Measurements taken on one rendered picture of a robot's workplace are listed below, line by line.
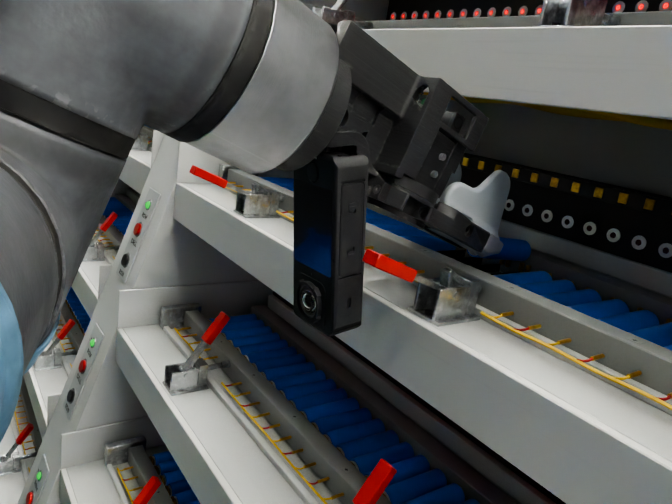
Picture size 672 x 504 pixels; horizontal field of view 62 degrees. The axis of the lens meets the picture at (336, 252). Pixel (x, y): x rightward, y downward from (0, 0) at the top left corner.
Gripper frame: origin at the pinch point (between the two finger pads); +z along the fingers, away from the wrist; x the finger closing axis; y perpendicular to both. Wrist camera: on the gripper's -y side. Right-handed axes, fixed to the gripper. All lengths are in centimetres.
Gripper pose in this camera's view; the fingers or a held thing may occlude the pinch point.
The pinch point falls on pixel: (475, 247)
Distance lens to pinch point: 44.7
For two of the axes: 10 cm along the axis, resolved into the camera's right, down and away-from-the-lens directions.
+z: 7.2, 3.0, 6.3
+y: 4.2, -9.1, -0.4
